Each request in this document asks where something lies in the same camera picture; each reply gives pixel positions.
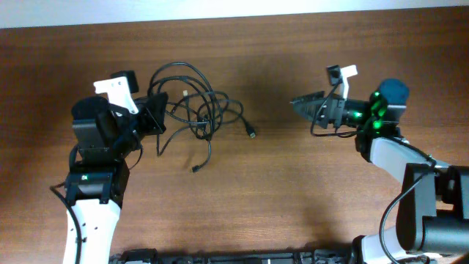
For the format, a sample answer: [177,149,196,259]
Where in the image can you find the black cable long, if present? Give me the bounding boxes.
[147,62,256,141]

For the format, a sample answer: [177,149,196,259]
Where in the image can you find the black cable short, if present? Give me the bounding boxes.
[156,109,215,173]

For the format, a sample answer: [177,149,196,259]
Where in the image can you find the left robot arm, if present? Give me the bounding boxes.
[63,92,169,263]

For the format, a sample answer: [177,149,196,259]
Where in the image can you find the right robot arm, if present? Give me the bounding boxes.
[290,78,468,263]

